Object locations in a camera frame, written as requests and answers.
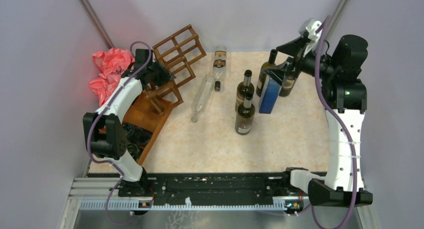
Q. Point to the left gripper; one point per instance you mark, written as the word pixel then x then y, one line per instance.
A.
pixel 165 76

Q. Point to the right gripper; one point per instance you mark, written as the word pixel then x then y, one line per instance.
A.
pixel 293 47

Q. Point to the brown wooden wine rack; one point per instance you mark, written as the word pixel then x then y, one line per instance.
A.
pixel 176 53

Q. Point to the clear glass bottle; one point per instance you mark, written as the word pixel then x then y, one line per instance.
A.
pixel 202 96

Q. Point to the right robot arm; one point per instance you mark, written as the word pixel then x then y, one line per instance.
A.
pixel 345 98

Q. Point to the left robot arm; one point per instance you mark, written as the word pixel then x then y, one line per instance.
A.
pixel 106 140

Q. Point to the dark wine bottle back right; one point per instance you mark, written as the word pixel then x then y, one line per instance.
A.
pixel 289 80

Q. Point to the dark wine bottle back left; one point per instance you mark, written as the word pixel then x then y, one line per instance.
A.
pixel 261 78

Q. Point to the blue square glass bottle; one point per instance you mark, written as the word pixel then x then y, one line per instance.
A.
pixel 269 95

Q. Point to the dark green wine bottle middle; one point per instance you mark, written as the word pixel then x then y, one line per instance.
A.
pixel 244 88

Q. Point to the dark green wine bottle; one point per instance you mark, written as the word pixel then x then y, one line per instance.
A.
pixel 245 115
pixel 244 88

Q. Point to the clear labelled liquor bottle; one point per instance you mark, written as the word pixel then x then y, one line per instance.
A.
pixel 219 68

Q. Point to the dark green wine bottle front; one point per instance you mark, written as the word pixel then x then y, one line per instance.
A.
pixel 245 115

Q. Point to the wooden compartment tray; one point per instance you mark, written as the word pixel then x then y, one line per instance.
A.
pixel 144 115

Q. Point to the pink plastic bag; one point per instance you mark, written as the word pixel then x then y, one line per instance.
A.
pixel 111 64

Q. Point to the rolled dark belt upper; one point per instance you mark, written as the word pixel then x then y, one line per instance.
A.
pixel 137 135

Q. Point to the rolled dark belt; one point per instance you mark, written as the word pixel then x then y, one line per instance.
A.
pixel 137 135
pixel 135 151

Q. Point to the rolled dark belt lower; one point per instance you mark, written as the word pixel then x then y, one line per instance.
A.
pixel 135 151

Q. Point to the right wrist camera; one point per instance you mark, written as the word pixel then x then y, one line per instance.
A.
pixel 313 33

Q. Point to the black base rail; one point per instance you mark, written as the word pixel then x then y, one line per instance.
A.
pixel 204 192

